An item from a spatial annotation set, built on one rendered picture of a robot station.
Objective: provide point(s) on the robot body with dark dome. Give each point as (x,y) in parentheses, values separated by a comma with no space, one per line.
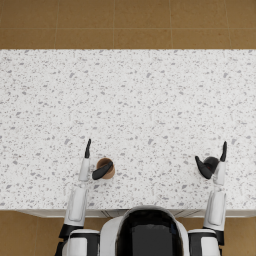
(145,231)

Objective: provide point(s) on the brown cup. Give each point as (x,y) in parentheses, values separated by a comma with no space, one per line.
(106,166)

